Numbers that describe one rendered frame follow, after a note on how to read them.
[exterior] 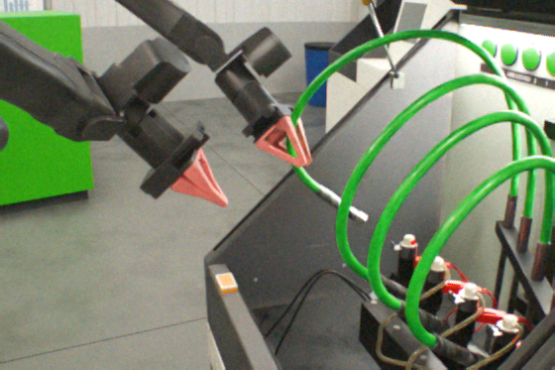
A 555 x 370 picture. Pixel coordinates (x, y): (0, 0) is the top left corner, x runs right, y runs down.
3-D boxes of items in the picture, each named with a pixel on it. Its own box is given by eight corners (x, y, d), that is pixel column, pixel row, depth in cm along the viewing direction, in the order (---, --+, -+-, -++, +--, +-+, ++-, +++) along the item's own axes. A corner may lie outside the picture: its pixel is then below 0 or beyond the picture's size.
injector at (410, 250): (374, 353, 90) (384, 243, 84) (399, 347, 92) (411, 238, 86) (382, 363, 88) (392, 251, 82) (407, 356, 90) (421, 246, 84)
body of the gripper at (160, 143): (205, 142, 65) (160, 99, 63) (149, 198, 67) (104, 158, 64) (209, 128, 71) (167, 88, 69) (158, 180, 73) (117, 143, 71)
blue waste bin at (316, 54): (294, 100, 733) (295, 42, 711) (333, 97, 760) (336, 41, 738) (315, 109, 683) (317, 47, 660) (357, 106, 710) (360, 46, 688)
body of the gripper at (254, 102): (298, 113, 93) (271, 80, 94) (277, 112, 83) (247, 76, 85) (272, 138, 95) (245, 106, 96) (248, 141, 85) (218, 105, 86)
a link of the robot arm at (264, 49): (194, 48, 93) (189, 46, 85) (245, 4, 93) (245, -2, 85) (240, 99, 96) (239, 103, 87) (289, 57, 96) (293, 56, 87)
